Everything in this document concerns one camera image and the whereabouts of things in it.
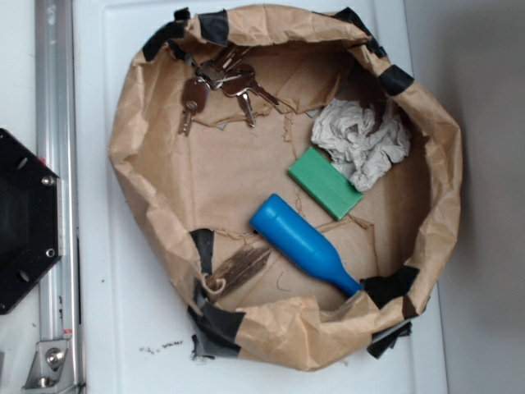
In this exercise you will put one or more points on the brown wood chip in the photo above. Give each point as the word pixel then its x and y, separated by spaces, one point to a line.
pixel 236 271

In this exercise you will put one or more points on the brown paper bag container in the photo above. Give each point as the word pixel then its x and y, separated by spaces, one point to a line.
pixel 192 195

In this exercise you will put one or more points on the green rectangular block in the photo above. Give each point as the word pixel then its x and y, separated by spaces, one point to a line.
pixel 330 189

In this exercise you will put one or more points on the blue plastic bottle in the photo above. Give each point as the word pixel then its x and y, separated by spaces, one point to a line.
pixel 302 244

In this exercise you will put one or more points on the bunch of metal keys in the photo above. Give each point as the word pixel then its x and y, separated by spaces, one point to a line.
pixel 229 73

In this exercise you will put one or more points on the white plastic tray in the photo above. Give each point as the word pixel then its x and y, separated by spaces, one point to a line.
pixel 136 331

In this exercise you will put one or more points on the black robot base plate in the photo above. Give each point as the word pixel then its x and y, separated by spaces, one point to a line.
pixel 30 243

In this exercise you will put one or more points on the aluminium rail with bracket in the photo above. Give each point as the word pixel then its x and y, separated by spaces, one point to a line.
pixel 58 365

